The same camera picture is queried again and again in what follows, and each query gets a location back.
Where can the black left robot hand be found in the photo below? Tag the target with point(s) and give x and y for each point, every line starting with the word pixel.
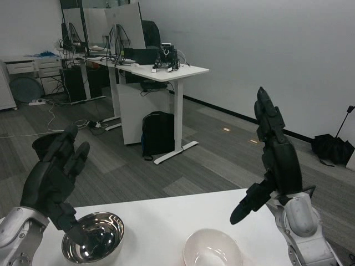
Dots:
pixel 47 183

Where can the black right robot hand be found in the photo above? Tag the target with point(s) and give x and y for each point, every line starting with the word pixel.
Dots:
pixel 283 166

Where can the translucent plastic bowl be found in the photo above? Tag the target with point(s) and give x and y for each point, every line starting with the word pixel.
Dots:
pixel 222 246

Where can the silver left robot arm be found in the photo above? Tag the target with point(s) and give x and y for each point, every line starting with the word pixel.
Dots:
pixel 16 235

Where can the shiny steel bowl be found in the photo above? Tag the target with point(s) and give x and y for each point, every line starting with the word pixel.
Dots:
pixel 105 241

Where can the brass floor outlet plate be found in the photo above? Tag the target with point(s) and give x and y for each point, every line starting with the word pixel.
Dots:
pixel 226 130
pixel 253 141

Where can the black bag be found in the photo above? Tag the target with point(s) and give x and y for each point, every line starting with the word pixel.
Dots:
pixel 330 149

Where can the black tripod pole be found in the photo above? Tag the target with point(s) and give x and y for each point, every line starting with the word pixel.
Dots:
pixel 343 122

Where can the power strip with plugs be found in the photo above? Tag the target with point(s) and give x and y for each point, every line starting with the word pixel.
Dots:
pixel 95 124

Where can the white power strip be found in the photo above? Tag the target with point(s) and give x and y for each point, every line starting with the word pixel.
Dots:
pixel 37 102

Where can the grey round disc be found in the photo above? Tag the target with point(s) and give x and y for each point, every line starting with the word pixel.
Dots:
pixel 25 90

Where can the white rolling cabinet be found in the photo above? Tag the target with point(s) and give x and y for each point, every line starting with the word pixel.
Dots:
pixel 5 94

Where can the black PC tower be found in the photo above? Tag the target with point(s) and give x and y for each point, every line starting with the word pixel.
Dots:
pixel 73 86

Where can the white drawer cabinet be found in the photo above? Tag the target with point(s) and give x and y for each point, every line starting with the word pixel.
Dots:
pixel 47 69

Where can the white panel under desk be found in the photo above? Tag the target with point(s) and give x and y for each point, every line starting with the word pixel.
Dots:
pixel 138 113

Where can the black backpack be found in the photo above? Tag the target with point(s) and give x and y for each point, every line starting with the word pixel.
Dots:
pixel 158 135

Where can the blue item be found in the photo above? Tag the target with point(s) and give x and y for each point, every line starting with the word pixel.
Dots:
pixel 47 53

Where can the white standing desk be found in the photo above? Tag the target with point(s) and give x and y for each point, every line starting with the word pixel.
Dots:
pixel 172 73

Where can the black box computer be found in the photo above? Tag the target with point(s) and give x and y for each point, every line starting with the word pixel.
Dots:
pixel 144 56

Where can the small black gripper device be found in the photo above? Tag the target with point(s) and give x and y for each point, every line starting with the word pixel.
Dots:
pixel 167 55

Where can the large silver monitor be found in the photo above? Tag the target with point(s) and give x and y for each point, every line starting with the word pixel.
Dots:
pixel 124 27

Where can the black office chair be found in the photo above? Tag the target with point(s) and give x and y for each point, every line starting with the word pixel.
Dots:
pixel 151 33

